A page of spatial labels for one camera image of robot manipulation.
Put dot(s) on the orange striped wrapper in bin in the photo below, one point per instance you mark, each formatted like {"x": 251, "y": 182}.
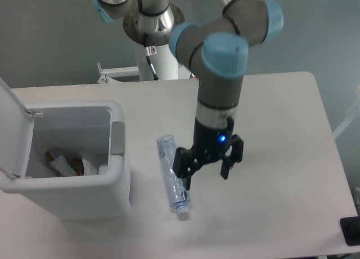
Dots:
{"x": 77, "y": 166}

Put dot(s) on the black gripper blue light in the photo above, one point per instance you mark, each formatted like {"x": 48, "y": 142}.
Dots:
{"x": 209, "y": 146}

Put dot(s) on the white tube in bin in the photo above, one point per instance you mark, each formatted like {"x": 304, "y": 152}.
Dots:
{"x": 59, "y": 163}

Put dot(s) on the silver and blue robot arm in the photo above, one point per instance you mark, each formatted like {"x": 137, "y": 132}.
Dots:
{"x": 215, "y": 53}

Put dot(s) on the black object at table corner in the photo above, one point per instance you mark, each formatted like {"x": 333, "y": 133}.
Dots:
{"x": 350, "y": 229}

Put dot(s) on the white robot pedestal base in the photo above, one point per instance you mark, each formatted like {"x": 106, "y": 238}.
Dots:
{"x": 153, "y": 63}

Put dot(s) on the crushed clear plastic bottle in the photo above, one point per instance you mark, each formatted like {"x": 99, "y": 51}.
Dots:
{"x": 178, "y": 196}

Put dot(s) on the white open trash can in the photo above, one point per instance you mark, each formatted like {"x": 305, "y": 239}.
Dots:
{"x": 69, "y": 157}

